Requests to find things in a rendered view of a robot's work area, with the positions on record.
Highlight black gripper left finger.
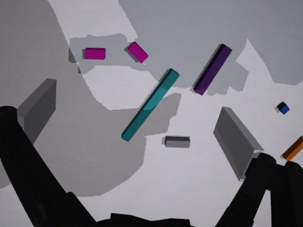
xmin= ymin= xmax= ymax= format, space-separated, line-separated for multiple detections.
xmin=0 ymin=78 xmax=100 ymax=227

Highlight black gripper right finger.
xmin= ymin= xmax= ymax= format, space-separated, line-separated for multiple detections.
xmin=213 ymin=107 xmax=303 ymax=227

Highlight teal long rectangular bar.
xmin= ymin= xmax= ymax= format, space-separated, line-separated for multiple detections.
xmin=121 ymin=68 xmax=179 ymax=142

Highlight magenta rod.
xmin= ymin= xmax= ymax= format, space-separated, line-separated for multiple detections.
xmin=128 ymin=41 xmax=148 ymax=63
xmin=85 ymin=48 xmax=105 ymax=60

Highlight grey rod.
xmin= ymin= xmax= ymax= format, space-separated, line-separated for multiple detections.
xmin=165 ymin=136 xmax=191 ymax=148

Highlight small blue cube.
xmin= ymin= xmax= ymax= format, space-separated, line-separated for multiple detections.
xmin=277 ymin=102 xmax=290 ymax=115

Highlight purple rod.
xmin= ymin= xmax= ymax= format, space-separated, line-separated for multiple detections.
xmin=193 ymin=44 xmax=232 ymax=96

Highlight orange rod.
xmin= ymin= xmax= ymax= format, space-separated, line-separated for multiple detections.
xmin=282 ymin=136 xmax=303 ymax=161

